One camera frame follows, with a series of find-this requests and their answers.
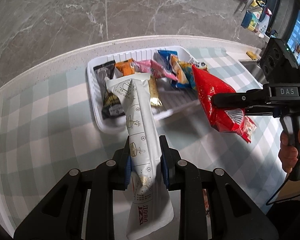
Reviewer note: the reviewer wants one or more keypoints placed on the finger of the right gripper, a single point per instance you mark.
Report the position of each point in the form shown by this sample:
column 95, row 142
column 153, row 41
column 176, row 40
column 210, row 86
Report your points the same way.
column 250, row 98
column 258, row 111

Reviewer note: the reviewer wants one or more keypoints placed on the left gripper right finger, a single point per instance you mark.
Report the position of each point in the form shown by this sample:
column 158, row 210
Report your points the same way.
column 177, row 173

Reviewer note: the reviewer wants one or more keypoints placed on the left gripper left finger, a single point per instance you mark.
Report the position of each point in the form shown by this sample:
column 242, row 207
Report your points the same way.
column 115, row 173

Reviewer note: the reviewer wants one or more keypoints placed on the red snack bag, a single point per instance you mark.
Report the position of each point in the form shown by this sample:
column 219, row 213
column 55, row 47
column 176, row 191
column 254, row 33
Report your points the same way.
column 222, row 120

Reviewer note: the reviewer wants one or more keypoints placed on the white long snack packet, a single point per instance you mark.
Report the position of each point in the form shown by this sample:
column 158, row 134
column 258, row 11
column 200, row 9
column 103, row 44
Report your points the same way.
column 151, row 207

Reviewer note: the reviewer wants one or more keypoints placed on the black snack packet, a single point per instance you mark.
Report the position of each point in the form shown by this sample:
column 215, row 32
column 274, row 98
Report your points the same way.
column 111, row 107

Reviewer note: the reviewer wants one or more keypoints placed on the gold snack packet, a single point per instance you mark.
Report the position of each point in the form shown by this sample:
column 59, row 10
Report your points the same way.
column 154, row 94

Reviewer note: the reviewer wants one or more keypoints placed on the blue panda walnut packet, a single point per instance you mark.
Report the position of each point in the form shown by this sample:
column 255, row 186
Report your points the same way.
column 187, row 69

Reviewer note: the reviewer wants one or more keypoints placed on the blue bread snack packet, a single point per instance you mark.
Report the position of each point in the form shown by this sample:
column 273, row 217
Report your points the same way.
column 171, row 61

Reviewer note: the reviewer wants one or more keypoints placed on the orange snack bar packet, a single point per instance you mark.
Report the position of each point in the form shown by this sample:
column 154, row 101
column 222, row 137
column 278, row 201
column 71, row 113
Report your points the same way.
column 126, row 67

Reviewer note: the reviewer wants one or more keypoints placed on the pink snack packet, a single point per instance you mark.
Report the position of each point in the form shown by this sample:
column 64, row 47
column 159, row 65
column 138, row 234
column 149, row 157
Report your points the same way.
column 155, row 69

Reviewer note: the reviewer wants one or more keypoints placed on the person's right hand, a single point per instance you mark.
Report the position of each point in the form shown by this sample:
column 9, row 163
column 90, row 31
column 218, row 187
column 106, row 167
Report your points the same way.
column 288, row 155

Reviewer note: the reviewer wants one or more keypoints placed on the steel sink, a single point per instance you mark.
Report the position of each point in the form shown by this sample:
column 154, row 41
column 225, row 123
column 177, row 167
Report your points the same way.
column 255, row 70

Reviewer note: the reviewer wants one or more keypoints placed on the yellow sponge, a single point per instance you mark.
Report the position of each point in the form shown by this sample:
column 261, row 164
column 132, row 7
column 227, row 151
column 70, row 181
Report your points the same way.
column 251, row 55

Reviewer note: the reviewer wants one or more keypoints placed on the white spray bottle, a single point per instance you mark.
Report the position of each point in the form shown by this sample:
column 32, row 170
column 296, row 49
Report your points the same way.
column 263, row 25

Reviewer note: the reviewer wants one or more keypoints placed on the blue hanging holder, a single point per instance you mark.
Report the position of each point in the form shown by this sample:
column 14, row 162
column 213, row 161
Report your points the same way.
column 246, row 19

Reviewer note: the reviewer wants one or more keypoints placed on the yellow oil bottle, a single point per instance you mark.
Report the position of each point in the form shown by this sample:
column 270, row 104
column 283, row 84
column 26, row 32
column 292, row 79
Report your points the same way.
column 255, row 16

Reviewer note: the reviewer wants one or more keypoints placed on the green checkered tablecloth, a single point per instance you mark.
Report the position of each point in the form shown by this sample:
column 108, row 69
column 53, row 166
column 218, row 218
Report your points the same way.
column 50, row 128

